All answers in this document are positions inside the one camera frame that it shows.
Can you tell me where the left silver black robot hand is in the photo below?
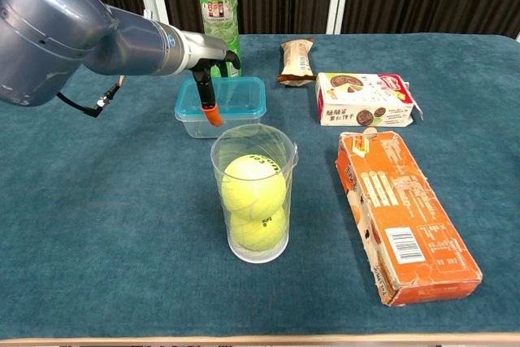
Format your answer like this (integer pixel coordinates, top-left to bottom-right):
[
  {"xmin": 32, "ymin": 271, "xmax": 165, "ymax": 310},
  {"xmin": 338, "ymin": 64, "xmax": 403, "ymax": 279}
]
[{"xmin": 184, "ymin": 30, "xmax": 242, "ymax": 128}]

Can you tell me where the blue plastic lid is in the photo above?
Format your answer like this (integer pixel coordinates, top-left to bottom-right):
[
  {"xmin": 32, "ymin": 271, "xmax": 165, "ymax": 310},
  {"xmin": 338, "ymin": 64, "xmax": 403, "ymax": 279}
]
[{"xmin": 174, "ymin": 76, "xmax": 267, "ymax": 123}]

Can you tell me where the clear plastic food container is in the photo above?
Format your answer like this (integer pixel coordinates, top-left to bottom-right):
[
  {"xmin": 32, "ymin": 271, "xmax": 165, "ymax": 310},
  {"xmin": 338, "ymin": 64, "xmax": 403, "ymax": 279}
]
[{"xmin": 176, "ymin": 113, "xmax": 267, "ymax": 140}]

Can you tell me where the beige brown snack bar wrapper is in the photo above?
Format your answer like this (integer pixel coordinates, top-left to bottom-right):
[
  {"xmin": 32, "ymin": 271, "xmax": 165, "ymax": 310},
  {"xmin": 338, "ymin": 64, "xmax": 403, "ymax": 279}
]
[{"xmin": 276, "ymin": 37, "xmax": 318, "ymax": 88}]

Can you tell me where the clear plastic cup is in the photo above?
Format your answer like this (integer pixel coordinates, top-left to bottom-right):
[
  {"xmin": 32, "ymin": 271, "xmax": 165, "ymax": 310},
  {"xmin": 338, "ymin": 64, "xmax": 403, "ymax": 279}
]
[{"xmin": 210, "ymin": 123, "xmax": 300, "ymax": 265}]

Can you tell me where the yellow tennis ball large print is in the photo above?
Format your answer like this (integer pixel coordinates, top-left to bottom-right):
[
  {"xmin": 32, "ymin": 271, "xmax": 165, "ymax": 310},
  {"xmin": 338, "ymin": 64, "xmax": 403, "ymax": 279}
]
[{"xmin": 221, "ymin": 154, "xmax": 288, "ymax": 220}]

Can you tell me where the white cookie box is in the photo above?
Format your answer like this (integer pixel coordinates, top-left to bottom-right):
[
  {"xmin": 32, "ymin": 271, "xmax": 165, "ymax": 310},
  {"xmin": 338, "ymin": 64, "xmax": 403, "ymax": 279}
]
[{"xmin": 314, "ymin": 72, "xmax": 424, "ymax": 127}]

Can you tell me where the yellow tennis ball small print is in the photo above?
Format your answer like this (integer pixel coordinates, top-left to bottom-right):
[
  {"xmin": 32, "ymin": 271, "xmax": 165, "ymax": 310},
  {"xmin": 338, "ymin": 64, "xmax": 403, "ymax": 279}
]
[{"xmin": 229, "ymin": 206, "xmax": 288, "ymax": 252}]

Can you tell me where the teal velvet tablecloth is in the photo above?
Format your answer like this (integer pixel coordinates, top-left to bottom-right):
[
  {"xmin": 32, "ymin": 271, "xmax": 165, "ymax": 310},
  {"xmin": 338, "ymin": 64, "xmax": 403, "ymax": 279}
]
[{"xmin": 0, "ymin": 33, "xmax": 520, "ymax": 340}]

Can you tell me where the worn orange carton box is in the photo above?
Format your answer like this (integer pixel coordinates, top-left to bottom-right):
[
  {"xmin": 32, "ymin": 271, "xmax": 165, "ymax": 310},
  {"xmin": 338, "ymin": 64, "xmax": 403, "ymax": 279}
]
[{"xmin": 335, "ymin": 127, "xmax": 484, "ymax": 307}]

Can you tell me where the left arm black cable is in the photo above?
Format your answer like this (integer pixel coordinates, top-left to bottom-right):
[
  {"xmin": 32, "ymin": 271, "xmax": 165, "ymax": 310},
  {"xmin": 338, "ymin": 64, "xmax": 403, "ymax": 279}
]
[{"xmin": 56, "ymin": 74, "xmax": 127, "ymax": 119}]

